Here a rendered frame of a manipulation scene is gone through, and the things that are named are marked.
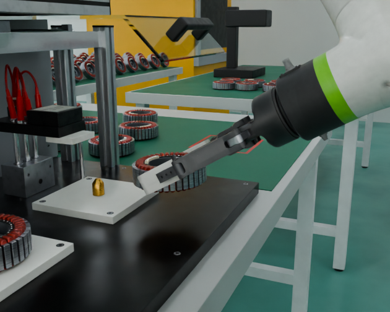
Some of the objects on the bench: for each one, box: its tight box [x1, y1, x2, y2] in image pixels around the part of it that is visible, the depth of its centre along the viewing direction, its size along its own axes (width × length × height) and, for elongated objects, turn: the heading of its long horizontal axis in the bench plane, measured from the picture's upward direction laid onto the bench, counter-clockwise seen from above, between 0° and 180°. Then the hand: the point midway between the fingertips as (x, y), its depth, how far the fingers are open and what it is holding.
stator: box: [118, 121, 158, 141], centre depth 133 cm, size 11×11×4 cm
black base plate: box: [0, 157, 259, 312], centre depth 68 cm, size 47×64×2 cm
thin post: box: [78, 142, 85, 180], centre depth 85 cm, size 2×2×10 cm
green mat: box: [57, 110, 312, 191], centre depth 134 cm, size 94×61×1 cm, turn 67°
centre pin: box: [92, 178, 105, 196], centre depth 78 cm, size 2×2×3 cm
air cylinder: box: [1, 154, 55, 198], centre depth 83 cm, size 5×8×6 cm
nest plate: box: [32, 176, 159, 224], centre depth 78 cm, size 15×15×1 cm
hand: (171, 169), depth 71 cm, fingers closed on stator, 11 cm apart
